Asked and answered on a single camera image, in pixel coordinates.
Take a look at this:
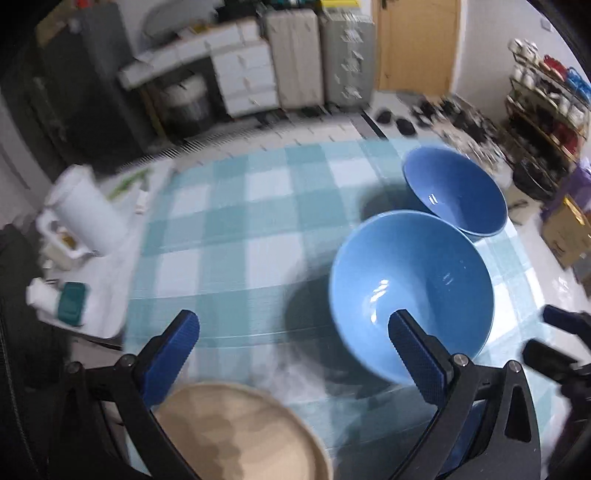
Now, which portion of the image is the purple bag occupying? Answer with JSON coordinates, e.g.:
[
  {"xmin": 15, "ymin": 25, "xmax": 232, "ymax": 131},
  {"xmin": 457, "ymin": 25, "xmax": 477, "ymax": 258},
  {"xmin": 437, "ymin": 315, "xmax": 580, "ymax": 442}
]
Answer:
[{"xmin": 545, "ymin": 164, "xmax": 591, "ymax": 217}]

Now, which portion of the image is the white drawer desk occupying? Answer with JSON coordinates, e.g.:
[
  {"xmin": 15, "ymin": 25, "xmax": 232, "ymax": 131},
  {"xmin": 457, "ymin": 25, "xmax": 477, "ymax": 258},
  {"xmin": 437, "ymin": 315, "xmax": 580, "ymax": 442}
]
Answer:
[{"xmin": 117, "ymin": 21, "xmax": 280, "ymax": 118}]

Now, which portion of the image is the silver suitcase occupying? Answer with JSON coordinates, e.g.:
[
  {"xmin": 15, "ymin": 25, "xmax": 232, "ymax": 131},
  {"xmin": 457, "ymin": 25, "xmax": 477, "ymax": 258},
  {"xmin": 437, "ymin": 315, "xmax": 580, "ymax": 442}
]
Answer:
[{"xmin": 318, "ymin": 11, "xmax": 376, "ymax": 106}]

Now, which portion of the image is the large printed cardboard box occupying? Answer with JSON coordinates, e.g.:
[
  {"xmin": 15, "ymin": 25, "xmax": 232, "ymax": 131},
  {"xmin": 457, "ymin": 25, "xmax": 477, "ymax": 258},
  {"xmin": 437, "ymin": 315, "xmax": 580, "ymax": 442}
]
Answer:
[{"xmin": 541, "ymin": 196, "xmax": 591, "ymax": 268}]

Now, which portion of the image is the pile of shoes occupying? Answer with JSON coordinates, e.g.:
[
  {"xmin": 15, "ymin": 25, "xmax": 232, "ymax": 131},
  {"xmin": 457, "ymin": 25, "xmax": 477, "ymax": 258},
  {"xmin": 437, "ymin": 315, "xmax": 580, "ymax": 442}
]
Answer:
[{"xmin": 374, "ymin": 95, "xmax": 513, "ymax": 162}]

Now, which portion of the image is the teal lidded container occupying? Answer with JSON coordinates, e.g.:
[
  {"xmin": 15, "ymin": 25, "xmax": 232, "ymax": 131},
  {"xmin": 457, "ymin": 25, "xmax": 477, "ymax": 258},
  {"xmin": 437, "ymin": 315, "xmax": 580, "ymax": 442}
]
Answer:
[{"xmin": 56, "ymin": 281, "xmax": 88, "ymax": 326}]

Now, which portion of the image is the row of sneakers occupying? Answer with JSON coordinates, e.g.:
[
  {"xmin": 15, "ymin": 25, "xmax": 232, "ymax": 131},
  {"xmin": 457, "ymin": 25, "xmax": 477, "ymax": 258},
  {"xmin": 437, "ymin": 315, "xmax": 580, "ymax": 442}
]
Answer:
[{"xmin": 508, "ymin": 39, "xmax": 591, "ymax": 153}]

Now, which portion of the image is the cream round plate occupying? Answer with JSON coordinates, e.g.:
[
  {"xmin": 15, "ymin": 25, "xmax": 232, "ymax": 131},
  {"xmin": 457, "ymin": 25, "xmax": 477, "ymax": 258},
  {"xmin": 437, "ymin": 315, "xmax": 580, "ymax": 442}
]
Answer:
[{"xmin": 152, "ymin": 381, "xmax": 334, "ymax": 480}]

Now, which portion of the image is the white tissue roll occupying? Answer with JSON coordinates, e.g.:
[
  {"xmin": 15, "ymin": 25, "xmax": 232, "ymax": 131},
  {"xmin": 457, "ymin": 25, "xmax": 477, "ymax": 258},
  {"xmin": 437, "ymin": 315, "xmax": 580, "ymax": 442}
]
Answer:
[{"xmin": 25, "ymin": 277, "xmax": 61, "ymax": 308}]

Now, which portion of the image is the cream mug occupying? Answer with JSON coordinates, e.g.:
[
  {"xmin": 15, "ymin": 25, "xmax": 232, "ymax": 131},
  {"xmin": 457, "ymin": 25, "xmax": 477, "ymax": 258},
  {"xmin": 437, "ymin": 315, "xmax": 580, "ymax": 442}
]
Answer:
[{"xmin": 39, "ymin": 222, "xmax": 77, "ymax": 271}]

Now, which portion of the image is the wooden door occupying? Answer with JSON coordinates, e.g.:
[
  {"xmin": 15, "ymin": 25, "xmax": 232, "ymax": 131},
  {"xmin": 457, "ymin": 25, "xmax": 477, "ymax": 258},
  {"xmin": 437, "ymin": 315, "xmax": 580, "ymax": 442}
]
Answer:
[{"xmin": 373, "ymin": 0, "xmax": 462, "ymax": 95}]

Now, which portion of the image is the blue bowl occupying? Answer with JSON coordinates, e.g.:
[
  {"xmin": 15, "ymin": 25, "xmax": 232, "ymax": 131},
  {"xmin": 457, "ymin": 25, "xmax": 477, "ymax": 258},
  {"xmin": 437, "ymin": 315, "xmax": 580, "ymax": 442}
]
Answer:
[
  {"xmin": 329, "ymin": 210, "xmax": 496, "ymax": 386},
  {"xmin": 403, "ymin": 147, "xmax": 509, "ymax": 243}
]

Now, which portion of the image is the black refrigerator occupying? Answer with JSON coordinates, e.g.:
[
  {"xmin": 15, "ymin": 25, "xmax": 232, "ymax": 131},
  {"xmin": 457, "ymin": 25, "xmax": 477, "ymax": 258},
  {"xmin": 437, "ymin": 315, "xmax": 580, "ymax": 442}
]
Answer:
[{"xmin": 37, "ymin": 4, "xmax": 153, "ymax": 158}]

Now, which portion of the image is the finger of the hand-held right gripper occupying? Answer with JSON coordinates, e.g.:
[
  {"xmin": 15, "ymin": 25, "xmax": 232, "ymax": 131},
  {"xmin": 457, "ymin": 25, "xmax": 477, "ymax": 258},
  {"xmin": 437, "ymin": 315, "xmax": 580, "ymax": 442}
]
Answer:
[
  {"xmin": 522, "ymin": 339, "xmax": 591, "ymax": 386},
  {"xmin": 542, "ymin": 305, "xmax": 591, "ymax": 344}
]

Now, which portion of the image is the beige suitcase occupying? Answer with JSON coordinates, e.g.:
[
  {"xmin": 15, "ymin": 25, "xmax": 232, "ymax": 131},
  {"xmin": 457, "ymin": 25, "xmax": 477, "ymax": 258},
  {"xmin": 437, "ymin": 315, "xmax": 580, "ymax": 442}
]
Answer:
[{"xmin": 265, "ymin": 9, "xmax": 324, "ymax": 109}]

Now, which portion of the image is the teal checked tablecloth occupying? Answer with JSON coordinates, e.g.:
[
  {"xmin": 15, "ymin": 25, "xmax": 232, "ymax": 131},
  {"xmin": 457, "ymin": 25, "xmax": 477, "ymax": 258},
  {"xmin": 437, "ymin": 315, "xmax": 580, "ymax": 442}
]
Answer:
[{"xmin": 122, "ymin": 136, "xmax": 555, "ymax": 480}]

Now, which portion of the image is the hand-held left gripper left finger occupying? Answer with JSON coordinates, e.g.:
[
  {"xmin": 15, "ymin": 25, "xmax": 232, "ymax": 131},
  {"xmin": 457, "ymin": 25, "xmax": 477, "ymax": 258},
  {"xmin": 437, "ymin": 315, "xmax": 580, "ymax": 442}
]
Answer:
[{"xmin": 46, "ymin": 309, "xmax": 201, "ymax": 480}]

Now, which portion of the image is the white electric kettle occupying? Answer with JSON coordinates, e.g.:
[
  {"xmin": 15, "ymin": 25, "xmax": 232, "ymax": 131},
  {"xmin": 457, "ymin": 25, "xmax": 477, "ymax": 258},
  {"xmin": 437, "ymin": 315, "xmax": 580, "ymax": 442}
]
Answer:
[{"xmin": 36, "ymin": 165, "xmax": 130, "ymax": 259}]

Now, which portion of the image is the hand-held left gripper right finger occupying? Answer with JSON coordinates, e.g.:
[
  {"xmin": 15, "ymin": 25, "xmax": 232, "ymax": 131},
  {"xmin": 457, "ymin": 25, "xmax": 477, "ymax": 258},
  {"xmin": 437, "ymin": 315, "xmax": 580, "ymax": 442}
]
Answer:
[{"xmin": 387, "ymin": 309, "xmax": 542, "ymax": 480}]

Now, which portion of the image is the green packet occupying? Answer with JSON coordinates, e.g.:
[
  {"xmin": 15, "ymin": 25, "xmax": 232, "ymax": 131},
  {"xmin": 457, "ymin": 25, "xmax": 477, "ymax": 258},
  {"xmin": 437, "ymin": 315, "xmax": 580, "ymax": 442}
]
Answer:
[{"xmin": 108, "ymin": 168, "xmax": 153, "ymax": 199}]

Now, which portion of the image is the white side table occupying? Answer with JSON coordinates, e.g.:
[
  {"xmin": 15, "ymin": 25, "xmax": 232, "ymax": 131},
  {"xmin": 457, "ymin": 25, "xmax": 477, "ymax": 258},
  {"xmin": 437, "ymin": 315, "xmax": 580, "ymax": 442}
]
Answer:
[{"xmin": 28, "ymin": 161, "xmax": 178, "ymax": 340}]

